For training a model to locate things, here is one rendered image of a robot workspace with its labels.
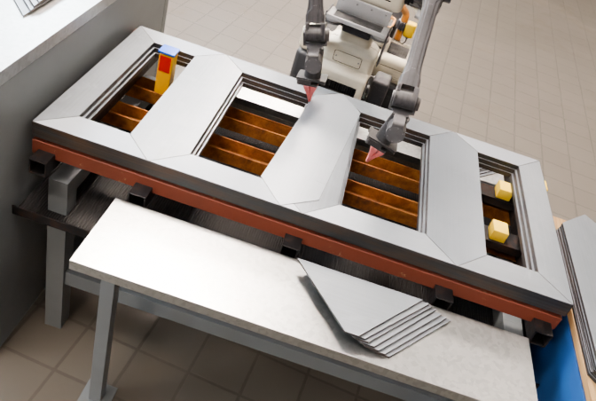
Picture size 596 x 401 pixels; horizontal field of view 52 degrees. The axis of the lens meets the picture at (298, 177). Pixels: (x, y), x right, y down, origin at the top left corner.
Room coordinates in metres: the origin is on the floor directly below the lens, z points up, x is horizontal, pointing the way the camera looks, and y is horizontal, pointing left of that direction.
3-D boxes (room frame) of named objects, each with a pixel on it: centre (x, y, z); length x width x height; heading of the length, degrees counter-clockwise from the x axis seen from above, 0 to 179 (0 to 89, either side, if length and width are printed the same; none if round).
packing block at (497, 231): (1.62, -0.66, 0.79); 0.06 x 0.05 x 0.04; 0
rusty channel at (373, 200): (1.69, -0.04, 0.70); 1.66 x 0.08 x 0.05; 90
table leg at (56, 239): (1.35, 0.66, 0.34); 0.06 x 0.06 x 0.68; 0
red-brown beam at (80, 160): (1.35, -0.04, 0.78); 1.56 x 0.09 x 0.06; 90
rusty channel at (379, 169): (1.89, -0.05, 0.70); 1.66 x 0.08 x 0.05; 90
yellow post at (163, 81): (1.90, 0.57, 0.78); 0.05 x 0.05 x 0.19; 0
